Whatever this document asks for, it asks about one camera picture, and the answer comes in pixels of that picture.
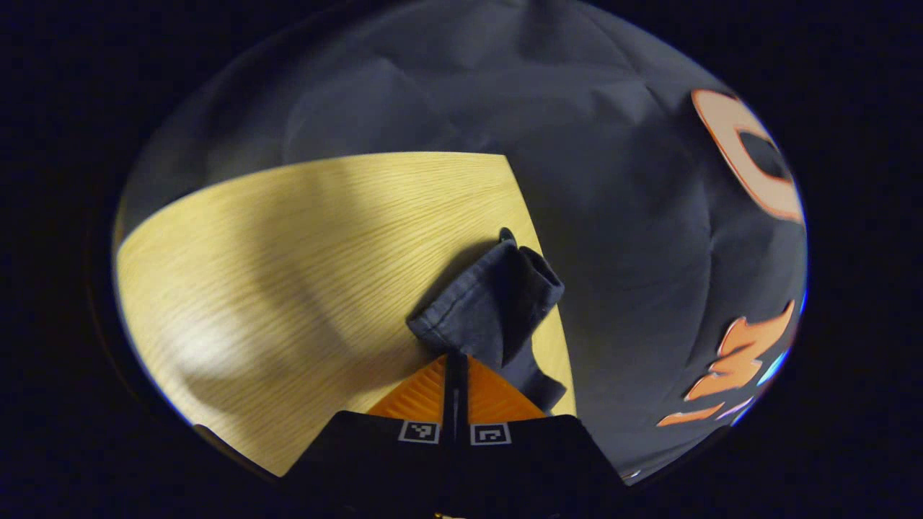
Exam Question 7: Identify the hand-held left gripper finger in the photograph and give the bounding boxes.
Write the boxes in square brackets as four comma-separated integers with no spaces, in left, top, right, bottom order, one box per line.
[456,352,630,507]
[280,352,457,507]

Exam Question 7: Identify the dark blue jeans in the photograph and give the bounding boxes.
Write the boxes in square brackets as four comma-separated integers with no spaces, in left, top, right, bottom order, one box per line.
[406,227,569,416]

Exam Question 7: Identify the black backdrop cloth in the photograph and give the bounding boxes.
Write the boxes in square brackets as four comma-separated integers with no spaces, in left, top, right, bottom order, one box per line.
[119,0,808,485]

